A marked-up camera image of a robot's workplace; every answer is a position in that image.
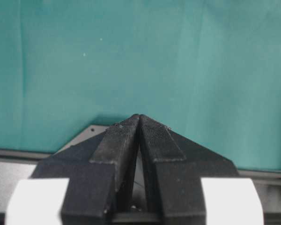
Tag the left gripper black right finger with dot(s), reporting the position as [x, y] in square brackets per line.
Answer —
[173, 167]

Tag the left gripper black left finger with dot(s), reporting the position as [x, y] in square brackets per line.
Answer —
[100, 171]

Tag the green table cloth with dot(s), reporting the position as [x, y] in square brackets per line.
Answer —
[208, 69]

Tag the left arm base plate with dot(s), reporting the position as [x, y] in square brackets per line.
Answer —
[93, 135]

